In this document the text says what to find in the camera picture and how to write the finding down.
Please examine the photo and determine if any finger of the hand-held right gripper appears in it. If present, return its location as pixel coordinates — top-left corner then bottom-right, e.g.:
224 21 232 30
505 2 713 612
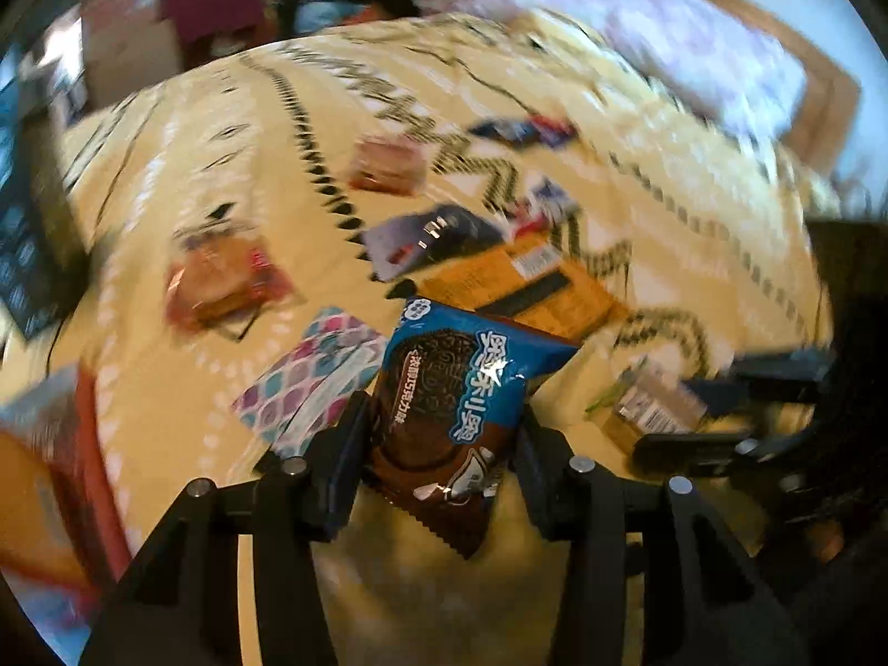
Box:
631 430 806 476
683 347 837 417

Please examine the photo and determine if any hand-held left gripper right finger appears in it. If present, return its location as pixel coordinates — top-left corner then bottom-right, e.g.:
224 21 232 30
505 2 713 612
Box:
513 409 813 666

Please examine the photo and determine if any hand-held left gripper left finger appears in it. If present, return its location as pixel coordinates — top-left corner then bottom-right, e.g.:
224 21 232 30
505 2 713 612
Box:
79 388 376 666

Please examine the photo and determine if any clear packet with brown snack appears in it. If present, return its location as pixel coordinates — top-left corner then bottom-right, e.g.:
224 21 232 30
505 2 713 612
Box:
586 357 709 455

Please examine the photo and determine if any blue brown cookie packet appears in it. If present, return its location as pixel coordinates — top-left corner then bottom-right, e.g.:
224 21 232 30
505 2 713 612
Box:
361 295 580 559

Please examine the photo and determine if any small red white packet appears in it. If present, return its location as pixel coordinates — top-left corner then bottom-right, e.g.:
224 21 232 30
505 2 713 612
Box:
509 180 580 240

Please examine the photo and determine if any person's right forearm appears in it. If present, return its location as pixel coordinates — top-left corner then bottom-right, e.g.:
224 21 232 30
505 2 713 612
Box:
808 517 847 563

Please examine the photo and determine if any white purple patterned packet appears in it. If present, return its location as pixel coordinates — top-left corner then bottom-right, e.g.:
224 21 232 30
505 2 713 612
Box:
232 305 390 459

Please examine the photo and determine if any orange snack packet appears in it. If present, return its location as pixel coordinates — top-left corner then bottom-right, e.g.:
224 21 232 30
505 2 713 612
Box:
420 232 632 341

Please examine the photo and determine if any dark red candy wrapper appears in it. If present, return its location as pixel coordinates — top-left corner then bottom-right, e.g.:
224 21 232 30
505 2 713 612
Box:
163 222 292 341

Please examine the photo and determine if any dark purple snack packet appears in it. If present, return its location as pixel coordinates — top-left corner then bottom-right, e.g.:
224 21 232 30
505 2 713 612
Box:
361 204 504 282

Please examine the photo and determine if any red and gold box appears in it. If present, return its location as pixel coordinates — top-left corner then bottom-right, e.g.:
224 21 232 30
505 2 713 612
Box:
0 361 140 639

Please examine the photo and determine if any pink clear snack packet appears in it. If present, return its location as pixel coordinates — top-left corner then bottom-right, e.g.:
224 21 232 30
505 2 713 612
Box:
347 135 427 195

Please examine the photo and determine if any blue dark snack packet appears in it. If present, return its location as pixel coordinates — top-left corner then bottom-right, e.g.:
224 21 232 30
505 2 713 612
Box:
468 114 577 148

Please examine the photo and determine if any pink white quilt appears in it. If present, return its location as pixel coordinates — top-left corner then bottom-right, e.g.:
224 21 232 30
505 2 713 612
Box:
472 0 813 147

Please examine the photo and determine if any yellow patterned blanket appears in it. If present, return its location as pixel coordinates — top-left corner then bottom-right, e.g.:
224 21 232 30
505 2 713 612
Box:
55 10 840 666

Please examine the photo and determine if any black printed box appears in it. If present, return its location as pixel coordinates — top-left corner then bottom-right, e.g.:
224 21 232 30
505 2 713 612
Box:
0 62 91 341

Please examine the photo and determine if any wooden bed frame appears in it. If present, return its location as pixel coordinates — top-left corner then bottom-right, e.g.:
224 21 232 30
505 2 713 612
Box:
499 0 865 174

